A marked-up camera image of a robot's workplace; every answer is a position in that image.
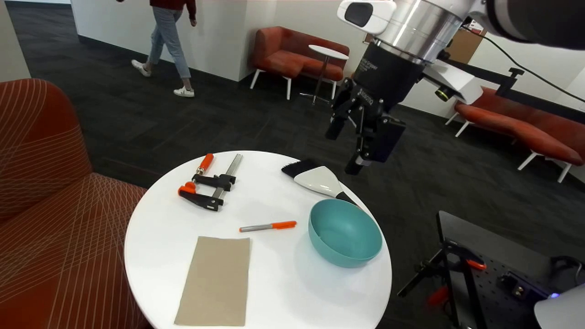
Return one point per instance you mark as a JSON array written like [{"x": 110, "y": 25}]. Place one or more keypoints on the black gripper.
[{"x": 390, "y": 74}]

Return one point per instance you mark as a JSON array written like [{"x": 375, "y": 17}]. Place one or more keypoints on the grey marker with orange cap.
[{"x": 267, "y": 226}]

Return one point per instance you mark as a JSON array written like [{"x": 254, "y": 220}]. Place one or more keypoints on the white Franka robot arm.
[{"x": 426, "y": 25}]

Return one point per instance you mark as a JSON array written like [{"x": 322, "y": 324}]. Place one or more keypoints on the teal bowl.
[{"x": 344, "y": 235}]

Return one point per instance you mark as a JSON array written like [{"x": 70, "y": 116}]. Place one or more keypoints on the small white side table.
[{"x": 329, "y": 52}]

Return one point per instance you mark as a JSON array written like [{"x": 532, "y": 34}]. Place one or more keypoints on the red armchair with white legs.
[{"x": 286, "y": 57}]

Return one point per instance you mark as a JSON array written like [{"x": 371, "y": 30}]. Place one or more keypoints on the brown cardboard box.
[{"x": 465, "y": 46}]

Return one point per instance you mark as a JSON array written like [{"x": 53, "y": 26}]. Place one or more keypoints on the orange and black bar clamp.
[{"x": 212, "y": 182}]

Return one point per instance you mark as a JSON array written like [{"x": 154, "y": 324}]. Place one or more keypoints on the red bench with white legs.
[{"x": 523, "y": 131}]

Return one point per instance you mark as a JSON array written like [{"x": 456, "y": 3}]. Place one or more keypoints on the round white table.
[{"x": 275, "y": 286}]

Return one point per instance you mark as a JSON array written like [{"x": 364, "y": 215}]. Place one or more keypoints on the walking person in jeans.
[{"x": 167, "y": 37}]

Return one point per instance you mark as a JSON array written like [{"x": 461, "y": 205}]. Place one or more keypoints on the orange striped sofa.
[{"x": 55, "y": 231}]

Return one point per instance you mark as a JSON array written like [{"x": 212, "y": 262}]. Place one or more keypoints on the black camera stand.
[{"x": 487, "y": 76}]

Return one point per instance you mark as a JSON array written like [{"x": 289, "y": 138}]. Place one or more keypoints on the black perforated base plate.
[{"x": 499, "y": 249}]

